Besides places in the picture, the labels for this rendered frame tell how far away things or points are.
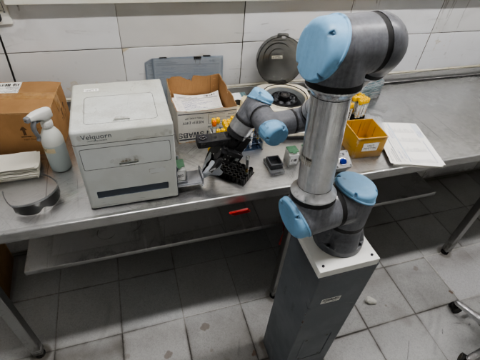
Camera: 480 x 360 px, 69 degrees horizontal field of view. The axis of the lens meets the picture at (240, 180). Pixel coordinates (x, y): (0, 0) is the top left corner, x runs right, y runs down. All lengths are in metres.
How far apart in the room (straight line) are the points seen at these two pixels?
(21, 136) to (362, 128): 1.32
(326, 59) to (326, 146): 0.20
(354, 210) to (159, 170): 0.59
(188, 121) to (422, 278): 1.66
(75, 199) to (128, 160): 0.27
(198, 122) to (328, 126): 0.74
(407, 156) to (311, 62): 0.96
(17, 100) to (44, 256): 0.80
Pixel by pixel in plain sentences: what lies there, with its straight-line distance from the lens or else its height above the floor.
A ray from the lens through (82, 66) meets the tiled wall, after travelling 1.65.
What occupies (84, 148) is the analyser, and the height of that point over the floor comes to 1.12.
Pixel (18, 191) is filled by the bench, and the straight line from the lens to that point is 1.38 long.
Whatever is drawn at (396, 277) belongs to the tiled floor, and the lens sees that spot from 2.32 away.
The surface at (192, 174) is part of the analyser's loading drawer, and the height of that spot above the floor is 0.91.
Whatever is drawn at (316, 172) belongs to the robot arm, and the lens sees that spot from 0.82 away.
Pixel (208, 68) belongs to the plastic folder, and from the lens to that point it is 1.67.
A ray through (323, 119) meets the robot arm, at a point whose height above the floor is 1.35.
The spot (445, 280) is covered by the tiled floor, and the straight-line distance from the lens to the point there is 2.46.
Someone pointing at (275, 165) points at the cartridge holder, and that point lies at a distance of 1.31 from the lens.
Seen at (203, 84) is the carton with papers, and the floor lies 0.98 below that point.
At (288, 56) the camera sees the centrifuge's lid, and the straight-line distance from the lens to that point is 1.74.
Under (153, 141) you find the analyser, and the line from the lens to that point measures 1.06.
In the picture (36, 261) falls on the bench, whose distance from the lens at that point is 1.96.
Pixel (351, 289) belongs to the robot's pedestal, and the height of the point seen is 0.74.
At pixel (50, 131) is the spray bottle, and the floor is 1.04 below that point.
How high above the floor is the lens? 1.74
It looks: 42 degrees down
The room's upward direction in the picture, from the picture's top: 5 degrees clockwise
